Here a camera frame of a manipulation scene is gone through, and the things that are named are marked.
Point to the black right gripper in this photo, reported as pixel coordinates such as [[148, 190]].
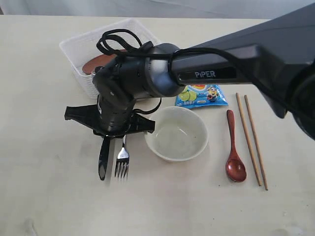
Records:
[[107, 120]]

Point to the silver knife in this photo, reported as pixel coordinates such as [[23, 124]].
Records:
[[103, 158]]

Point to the stainless steel fork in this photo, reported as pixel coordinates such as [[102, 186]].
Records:
[[122, 161]]

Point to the speckled ceramic floral bowl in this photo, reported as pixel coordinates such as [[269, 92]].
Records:
[[180, 134]]

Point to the blue Lays chip bag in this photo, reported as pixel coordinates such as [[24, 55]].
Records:
[[201, 95]]

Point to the light wooden chopstick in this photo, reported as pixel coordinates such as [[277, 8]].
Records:
[[249, 143]]

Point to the dark wooden spoon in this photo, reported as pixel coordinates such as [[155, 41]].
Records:
[[235, 169]]

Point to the brown wooden chopstick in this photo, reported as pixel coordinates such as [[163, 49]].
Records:
[[256, 143]]

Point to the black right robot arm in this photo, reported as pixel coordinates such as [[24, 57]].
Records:
[[277, 56]]

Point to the dark plate in basket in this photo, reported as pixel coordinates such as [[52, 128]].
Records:
[[101, 60]]

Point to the white plastic woven basket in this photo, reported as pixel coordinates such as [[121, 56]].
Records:
[[82, 48]]

